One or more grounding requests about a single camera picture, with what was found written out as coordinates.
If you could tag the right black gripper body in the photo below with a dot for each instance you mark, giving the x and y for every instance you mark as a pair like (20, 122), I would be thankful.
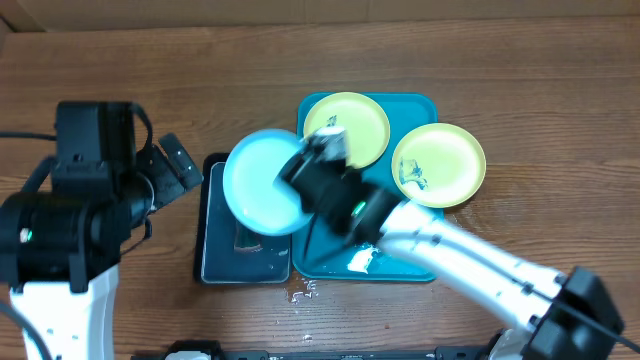
(356, 180)

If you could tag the teal plastic serving tray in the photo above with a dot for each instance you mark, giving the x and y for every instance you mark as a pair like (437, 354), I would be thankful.
(365, 262)

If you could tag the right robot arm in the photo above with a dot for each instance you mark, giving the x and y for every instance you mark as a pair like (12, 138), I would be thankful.
(549, 314)

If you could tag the yellow-green plate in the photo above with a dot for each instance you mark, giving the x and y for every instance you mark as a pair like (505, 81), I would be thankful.
(438, 165)
(366, 124)

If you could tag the green and brown sponge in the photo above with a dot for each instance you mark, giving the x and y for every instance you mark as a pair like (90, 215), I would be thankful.
(245, 240)

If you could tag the yellow-green plate top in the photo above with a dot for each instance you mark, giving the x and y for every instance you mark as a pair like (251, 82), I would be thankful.
(366, 124)

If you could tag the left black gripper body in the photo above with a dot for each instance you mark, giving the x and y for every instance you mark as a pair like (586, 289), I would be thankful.
(156, 182)

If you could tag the black water tray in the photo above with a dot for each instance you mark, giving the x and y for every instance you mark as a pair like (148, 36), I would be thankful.
(215, 260)

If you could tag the light blue plate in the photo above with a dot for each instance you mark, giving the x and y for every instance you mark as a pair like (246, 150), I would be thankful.
(253, 190)

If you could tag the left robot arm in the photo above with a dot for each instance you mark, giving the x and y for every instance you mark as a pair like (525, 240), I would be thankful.
(61, 236)

